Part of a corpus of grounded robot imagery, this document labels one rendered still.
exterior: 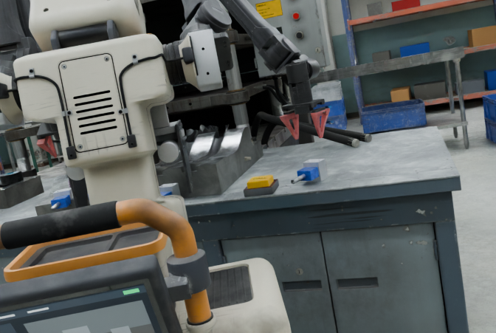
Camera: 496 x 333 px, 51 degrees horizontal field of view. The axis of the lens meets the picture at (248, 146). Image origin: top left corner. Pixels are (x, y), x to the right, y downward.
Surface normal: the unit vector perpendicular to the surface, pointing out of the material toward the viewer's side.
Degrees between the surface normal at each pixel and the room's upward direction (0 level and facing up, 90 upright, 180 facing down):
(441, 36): 90
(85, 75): 82
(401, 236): 90
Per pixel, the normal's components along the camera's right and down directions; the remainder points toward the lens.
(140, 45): 0.04, 0.01
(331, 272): -0.26, 0.21
